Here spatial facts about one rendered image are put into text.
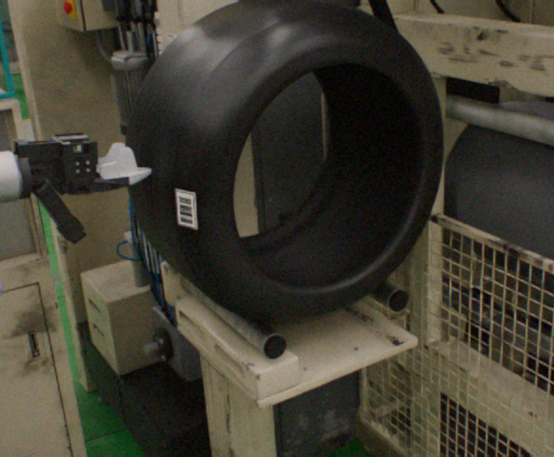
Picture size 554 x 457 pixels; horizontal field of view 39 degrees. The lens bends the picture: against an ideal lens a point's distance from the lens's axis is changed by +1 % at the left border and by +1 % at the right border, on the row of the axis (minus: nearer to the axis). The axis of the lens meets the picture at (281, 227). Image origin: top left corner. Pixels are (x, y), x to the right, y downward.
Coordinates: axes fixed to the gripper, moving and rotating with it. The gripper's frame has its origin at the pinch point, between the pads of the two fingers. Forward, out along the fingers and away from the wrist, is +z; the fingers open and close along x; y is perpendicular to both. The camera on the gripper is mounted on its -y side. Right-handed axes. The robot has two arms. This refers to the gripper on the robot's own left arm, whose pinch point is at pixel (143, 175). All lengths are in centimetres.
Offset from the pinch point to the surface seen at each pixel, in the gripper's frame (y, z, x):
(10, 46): -81, 183, 878
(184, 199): -1.5, 2.7, -10.1
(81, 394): -120, 28, 134
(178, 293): -33.2, 16.3, 22.4
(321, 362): -39, 33, -8
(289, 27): 24.3, 21.3, -9.3
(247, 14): 25.5, 18.9, -0.1
